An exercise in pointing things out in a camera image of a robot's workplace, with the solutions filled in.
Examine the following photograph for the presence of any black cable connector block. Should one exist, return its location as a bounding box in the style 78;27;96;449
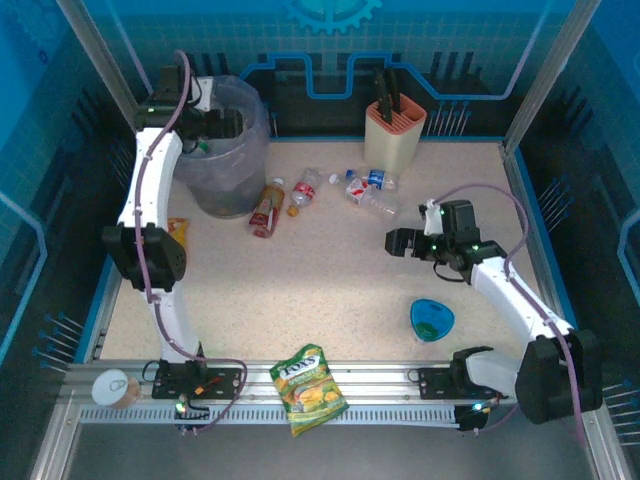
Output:
454;402;489;434
173;399;211;434

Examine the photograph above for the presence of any slotted aluminium strip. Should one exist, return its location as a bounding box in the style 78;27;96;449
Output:
79;405;461;426

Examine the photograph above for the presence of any grey bin with plastic liner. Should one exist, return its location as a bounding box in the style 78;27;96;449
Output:
172;75;271;219

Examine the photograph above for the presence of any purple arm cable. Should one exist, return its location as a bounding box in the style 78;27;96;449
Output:
432;183;586;446
132;49;250;436

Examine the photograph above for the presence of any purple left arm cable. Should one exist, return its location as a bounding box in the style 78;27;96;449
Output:
132;49;250;436

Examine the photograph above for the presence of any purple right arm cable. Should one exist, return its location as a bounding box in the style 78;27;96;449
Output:
432;183;586;446

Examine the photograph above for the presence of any tin can with pull tab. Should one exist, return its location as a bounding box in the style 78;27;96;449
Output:
91;368;143;410

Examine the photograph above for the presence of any aluminium frame post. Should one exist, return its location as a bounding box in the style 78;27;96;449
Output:
54;0;156;151
502;0;601;151

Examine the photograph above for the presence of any black handled knife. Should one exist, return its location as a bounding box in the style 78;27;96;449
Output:
387;69;404;114
370;69;394;124

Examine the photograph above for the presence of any beige knife block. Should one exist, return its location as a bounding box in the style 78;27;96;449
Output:
363;94;428;179

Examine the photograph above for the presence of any clear bottle blue label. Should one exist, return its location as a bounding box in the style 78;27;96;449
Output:
344;168;401;191

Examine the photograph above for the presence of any clear bottle orange cap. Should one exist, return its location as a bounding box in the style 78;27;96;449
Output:
287;168;321;217

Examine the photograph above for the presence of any aluminium frame rail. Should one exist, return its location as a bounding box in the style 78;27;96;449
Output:
59;362;599;406

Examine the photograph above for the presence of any green candy bag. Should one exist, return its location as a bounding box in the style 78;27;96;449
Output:
269;343;350;439

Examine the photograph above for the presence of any clear bottle red white label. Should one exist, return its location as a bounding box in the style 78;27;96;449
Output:
327;172;374;206

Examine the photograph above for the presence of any blue triangular plastic container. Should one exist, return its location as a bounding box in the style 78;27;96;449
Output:
409;298;457;344

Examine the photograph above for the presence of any yellow snack packet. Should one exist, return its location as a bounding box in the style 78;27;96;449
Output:
167;217;190;249

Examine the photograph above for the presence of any amber tea bottle red label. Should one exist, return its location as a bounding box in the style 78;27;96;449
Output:
248;177;286;240

